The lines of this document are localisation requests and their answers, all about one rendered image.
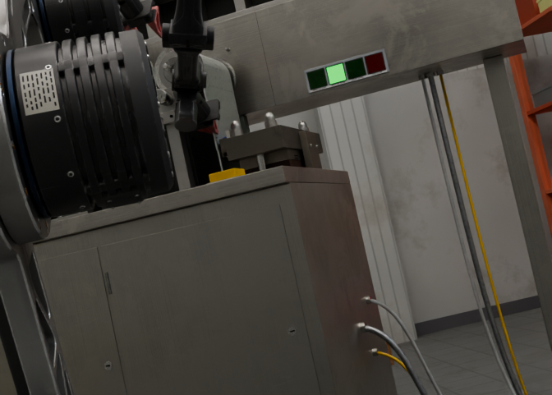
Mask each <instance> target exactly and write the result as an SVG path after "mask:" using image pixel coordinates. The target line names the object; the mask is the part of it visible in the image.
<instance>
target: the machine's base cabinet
mask: <svg viewBox="0 0 552 395"><path fill-rule="evenodd" d="M33 246H34V251H35V254H36V258H37V260H38V264H39V269H40V272H41V276H42V279H43V282H44V287H45V291H46V294H47V297H48V303H49V305H50V309H51V312H52V315H53V321H54V323H55V327H56V330H57V335H58V339H59V342H60V345H61V348H62V354H63V356H64V360H65V363H66V366H67V372H68V374H69V378H70V381H71V386H72V390H73V393H74V395H398V393H397V389H396V385H395V381H394V377H393V371H392V367H391V363H390V359H389V358H388V357H387V356H381V355H377V356H373V354H372V349H373V348H377V349H378V351H381V352H383V353H387V354H389V353H388V348H387V345H386V341H385V340H384V339H382V338H380V337H379V336H377V335H375V334H373V333H369V332H367V333H362V332H361V329H360V322H366V325H369V326H371V327H374V328H378V329H379V330H381V331H384V330H383V326H382V323H381V318H380V312H379V308H378V305H376V304H374V303H371V304H366V296H371V299H374V300H376V297H375V290H374V286H373V282H372V278H371V275H370V268H369V264H368V260H367V256H366V249H365V246H364V241H363V238H362V234H361V228H360V224H359V220H358V216H357V209H356V206H355V201H354V198H353V193H352V187H351V184H332V183H299V182H289V183H285V184H282V185H277V186H271V187H268V188H264V189H261V190H257V191H251V192H247V193H244V194H240V195H234V196H230V197H227V198H223V199H220V200H214V201H210V202H206V203H203V204H197V205H193V206H190V207H185V208H182V209H176V210H173V211H169V212H165V213H161V214H156V215H152V216H149V217H145V218H138V219H135V220H131V221H128V222H124V223H118V224H114V225H111V226H107V227H101V228H97V229H94V230H90V231H87V232H81V233H77V234H73V235H70V236H66V237H60V238H57V239H53V240H49V241H43V242H40V243H36V244H33Z"/></svg>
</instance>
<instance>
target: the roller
mask: <svg viewBox="0 0 552 395"><path fill-rule="evenodd" d="M175 56H177V53H175V52H174V50H173V51H171V52H169V53H167V54H166V55H165V56H164V57H163V59H162V61H161V63H160V64H159V78H160V80H161V82H162V84H163V85H164V86H165V87H166V88H170V87H172V83H170V82H169V81H167V80H166V78H165V77H164V74H163V64H164V63H165V62H166V61H167V60H168V59H169V58H171V57H175Z"/></svg>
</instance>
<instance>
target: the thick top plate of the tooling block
mask: <svg viewBox="0 0 552 395"><path fill-rule="evenodd" d="M299 131H304V130H300V129H297V128H293V127H289V126H282V125H277V126H272V127H268V128H265V129H261V130H258V131H253V132H249V133H246V134H242V135H237V136H234V137H230V138H227V139H224V143H225V147H226V150H227V155H228V161H233V162H239V161H241V160H243V159H247V158H253V157H256V155H258V154H269V153H273V152H276V151H279V150H283V149H294V150H300V151H302V147H301V141H300V137H299V133H298V132H299ZM315 139H316V143H317V145H318V150H319V154H322V153H323V148H322V144H321V140H320V134H318V133H315Z"/></svg>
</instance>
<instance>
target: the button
mask: <svg viewBox="0 0 552 395"><path fill-rule="evenodd" d="M242 175H246V174H245V169H243V168H231V169H228V170H224V171H221V172H215V173H211V174H209V181H210V182H214V181H220V180H223V179H227V178H230V177H236V176H242Z"/></svg>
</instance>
